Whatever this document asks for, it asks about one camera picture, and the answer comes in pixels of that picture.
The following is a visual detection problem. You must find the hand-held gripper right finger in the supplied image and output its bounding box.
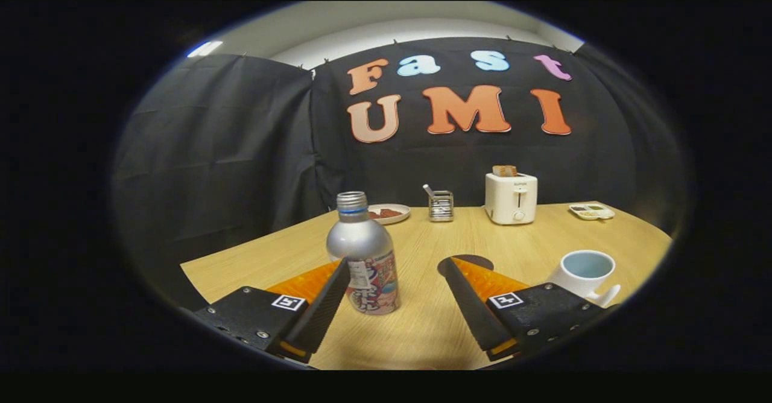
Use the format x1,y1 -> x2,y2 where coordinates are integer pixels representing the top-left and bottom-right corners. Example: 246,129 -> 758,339
443,257 -> 611,361

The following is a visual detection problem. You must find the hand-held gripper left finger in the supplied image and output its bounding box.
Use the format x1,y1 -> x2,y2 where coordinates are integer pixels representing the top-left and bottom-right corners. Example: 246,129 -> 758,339
193,257 -> 352,365

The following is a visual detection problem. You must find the dark brown round coaster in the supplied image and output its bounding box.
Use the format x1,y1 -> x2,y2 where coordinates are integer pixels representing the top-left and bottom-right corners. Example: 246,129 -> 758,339
437,254 -> 495,276

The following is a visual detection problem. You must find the silver juice bottle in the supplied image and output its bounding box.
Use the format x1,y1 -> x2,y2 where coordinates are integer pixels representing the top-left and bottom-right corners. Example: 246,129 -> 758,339
326,191 -> 401,316

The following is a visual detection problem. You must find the white cup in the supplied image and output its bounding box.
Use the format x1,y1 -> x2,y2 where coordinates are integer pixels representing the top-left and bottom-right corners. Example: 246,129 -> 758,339
548,250 -> 622,308

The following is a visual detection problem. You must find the wooden table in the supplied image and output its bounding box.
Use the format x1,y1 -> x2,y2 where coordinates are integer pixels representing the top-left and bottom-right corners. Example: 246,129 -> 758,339
180,201 -> 673,370

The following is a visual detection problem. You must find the white toaster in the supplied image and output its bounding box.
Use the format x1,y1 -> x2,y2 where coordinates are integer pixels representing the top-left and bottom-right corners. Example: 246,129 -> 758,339
485,173 -> 539,226

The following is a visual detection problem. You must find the white round plate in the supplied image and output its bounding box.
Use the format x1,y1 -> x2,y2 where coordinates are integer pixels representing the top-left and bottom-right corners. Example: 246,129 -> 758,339
368,203 -> 411,225

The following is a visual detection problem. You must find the white divided dish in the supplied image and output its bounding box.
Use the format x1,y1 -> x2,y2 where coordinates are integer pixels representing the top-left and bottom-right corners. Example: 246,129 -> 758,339
569,203 -> 616,221

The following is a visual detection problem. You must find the black backdrop cloth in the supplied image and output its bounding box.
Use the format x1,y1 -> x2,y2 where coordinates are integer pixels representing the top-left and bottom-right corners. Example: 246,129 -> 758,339
110,36 -> 688,307

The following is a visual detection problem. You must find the metal wire basket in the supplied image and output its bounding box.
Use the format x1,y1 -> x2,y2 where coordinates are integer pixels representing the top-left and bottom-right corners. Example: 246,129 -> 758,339
428,190 -> 454,223

